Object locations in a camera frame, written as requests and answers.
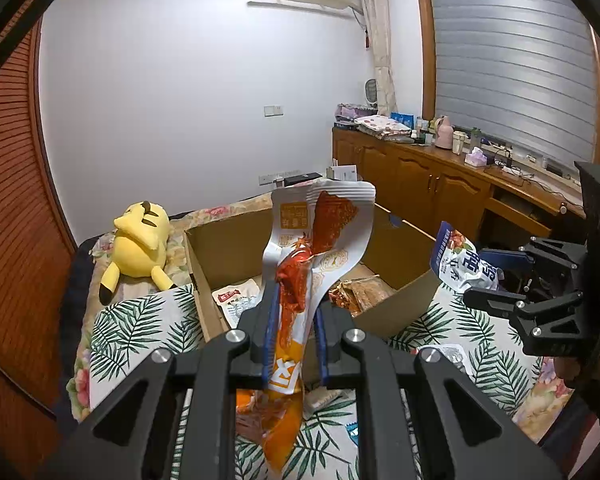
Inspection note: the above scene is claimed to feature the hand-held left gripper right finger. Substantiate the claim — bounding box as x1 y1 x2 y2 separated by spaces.
314 305 563 480

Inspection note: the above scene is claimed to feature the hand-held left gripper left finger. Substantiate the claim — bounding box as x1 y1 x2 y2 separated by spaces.
40 280 281 480

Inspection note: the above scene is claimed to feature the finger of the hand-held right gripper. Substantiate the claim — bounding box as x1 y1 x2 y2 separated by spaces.
480 237 588 294
461 289 600 358

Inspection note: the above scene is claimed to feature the white red label snack packet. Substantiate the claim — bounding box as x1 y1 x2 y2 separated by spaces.
212 279 262 330

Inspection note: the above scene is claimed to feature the clear brown grain snack packet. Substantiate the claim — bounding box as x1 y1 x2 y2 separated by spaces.
329 274 397 319

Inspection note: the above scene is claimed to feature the blue white snack packet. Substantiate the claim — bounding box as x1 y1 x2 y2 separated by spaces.
429 220 500 295

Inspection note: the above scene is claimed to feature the brown cardboard box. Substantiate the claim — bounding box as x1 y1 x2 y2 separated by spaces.
182 202 443 347

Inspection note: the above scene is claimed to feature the orange snack packet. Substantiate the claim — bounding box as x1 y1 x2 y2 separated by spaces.
236 180 377 472

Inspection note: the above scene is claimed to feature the person's right hand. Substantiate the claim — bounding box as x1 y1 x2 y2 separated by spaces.
554 356 589 392

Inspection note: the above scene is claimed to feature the pale small packet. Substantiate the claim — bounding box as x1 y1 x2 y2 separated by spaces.
303 388 342 417

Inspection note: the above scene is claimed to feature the pink tissue box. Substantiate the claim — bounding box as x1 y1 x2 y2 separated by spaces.
463 146 489 169

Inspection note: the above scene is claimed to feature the leaf print cloth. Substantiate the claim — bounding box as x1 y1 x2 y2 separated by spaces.
87 282 546 480

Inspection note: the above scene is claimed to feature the wooden cabinet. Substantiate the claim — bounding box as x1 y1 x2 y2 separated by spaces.
331 126 587 262

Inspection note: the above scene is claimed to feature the pink kettle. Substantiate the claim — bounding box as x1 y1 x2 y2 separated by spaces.
433 115 454 150

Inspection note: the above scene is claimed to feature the yellow plush toy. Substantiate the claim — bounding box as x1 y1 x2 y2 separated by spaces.
99 200 175 307

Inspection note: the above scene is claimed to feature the grey window blind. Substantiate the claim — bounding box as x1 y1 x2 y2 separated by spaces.
424 0 600 173

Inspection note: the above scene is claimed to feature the white card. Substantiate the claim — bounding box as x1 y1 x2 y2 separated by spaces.
329 162 359 182

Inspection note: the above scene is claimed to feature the dark blue bedding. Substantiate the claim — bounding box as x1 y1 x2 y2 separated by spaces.
61 234 108 366

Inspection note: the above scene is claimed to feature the folded patterned cloth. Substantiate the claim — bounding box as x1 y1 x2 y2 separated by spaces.
354 114 414 142

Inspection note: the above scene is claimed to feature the white desk fan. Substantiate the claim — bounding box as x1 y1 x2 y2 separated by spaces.
362 78 382 112

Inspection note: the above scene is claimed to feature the beige curtain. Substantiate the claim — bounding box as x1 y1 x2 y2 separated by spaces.
355 0 397 117

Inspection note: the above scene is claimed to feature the wooden louvred wardrobe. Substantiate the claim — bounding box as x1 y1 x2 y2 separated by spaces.
0 0 79 480

